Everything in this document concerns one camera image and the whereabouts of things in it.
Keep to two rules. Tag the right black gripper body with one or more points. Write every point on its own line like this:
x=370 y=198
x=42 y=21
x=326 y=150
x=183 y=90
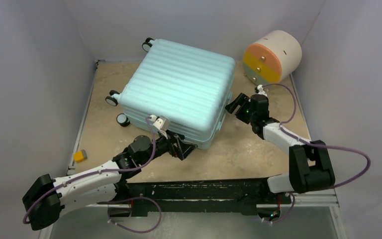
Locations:
x=244 y=113

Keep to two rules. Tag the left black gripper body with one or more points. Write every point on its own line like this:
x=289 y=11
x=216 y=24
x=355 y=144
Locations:
x=163 y=145

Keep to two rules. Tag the light blue suitcase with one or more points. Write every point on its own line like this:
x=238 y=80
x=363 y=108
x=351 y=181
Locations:
x=187 y=85

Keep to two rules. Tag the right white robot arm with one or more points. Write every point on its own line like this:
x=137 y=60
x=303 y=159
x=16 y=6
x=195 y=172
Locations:
x=309 y=164

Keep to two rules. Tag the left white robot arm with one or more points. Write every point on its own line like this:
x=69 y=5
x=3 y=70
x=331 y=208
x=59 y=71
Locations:
x=47 y=198

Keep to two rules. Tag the round pastel drawer cabinet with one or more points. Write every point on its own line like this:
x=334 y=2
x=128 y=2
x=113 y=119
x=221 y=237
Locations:
x=271 y=58

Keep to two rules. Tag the yellow grey small block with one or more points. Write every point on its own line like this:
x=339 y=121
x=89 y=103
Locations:
x=80 y=156

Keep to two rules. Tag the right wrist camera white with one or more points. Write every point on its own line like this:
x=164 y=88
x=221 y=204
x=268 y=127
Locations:
x=259 y=90

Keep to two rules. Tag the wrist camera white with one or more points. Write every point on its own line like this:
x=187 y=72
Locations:
x=259 y=90
x=161 y=123

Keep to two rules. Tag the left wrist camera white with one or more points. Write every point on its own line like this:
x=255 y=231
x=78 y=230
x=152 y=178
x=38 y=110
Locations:
x=161 y=123

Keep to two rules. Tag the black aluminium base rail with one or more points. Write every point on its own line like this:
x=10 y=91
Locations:
x=249 y=197

